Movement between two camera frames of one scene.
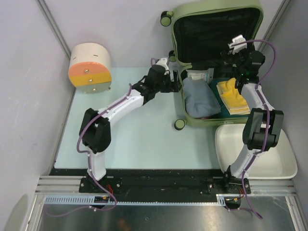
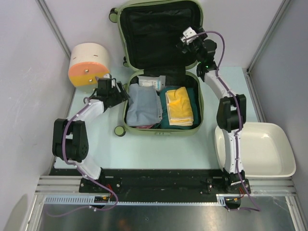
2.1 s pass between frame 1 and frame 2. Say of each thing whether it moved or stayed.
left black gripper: moved
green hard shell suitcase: moved
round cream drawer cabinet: stayed
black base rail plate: stayed
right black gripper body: moved
